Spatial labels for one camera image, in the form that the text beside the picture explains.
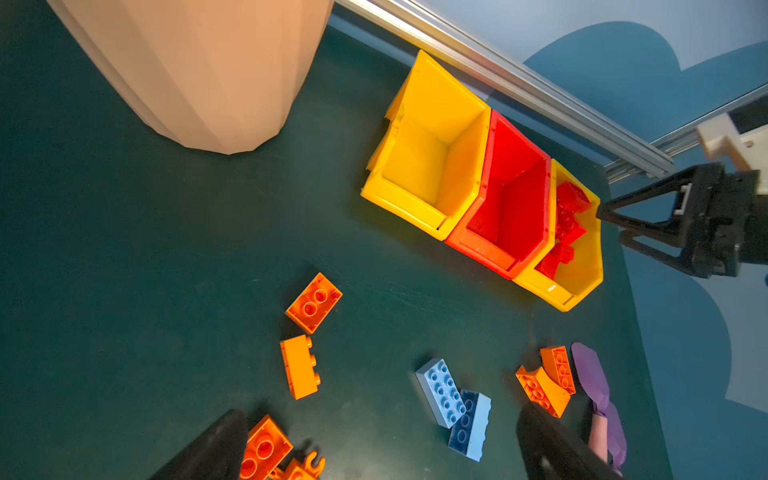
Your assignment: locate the orange square lego brick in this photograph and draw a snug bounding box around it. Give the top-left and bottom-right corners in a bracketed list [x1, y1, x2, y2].
[285, 273, 343, 335]

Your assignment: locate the orange lego brick centre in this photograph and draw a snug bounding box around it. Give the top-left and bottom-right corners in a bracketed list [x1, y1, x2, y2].
[239, 415, 293, 480]

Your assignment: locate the aluminium right post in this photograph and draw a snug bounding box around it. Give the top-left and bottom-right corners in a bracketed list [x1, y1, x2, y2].
[602, 83, 768, 184]

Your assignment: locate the red middle bin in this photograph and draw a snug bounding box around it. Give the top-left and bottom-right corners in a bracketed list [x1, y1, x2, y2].
[445, 111, 554, 280]

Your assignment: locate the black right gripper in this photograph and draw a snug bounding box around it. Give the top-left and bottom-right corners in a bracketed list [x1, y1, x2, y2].
[596, 167, 767, 278]

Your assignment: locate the long orange lego piece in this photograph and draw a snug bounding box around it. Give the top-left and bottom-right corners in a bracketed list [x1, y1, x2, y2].
[269, 451, 326, 480]

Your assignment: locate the yellow bin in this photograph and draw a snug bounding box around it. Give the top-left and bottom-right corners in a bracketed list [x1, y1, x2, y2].
[514, 160, 603, 312]
[361, 50, 492, 241]

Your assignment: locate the peach flower pot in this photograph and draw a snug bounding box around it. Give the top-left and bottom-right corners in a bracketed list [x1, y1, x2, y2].
[50, 1, 333, 154]

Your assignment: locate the light blue lego brick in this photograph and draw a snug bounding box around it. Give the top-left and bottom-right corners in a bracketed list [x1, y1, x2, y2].
[415, 358, 467, 429]

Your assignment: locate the aluminium back rail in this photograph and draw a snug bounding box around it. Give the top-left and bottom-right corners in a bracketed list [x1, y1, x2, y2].
[339, 0, 675, 178]

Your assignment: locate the red lego brick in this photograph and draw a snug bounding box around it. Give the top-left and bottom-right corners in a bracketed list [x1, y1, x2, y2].
[535, 242, 575, 280]
[555, 211, 587, 246]
[556, 182, 592, 214]

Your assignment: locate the orange lego brick right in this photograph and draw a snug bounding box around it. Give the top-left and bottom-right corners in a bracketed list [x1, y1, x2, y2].
[540, 346, 576, 395]

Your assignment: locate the orange slope lego brick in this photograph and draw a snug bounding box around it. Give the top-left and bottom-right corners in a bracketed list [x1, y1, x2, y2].
[515, 366, 571, 418]

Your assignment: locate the right yellow bin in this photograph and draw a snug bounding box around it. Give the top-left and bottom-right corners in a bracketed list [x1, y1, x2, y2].
[514, 160, 603, 312]

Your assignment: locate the blue lego brick upright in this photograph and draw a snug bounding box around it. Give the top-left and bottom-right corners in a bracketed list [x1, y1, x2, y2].
[448, 390, 492, 462]

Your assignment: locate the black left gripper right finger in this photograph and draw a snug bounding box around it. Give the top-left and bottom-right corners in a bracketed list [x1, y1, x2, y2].
[516, 403, 622, 479]

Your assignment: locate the left yellow bin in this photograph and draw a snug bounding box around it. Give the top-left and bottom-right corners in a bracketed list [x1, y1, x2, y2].
[361, 50, 492, 241]

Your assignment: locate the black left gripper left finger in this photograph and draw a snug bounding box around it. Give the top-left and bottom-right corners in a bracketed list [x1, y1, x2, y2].
[151, 409, 248, 479]

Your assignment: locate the small orange lego brick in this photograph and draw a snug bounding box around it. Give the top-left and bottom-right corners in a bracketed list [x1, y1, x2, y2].
[280, 335, 322, 400]

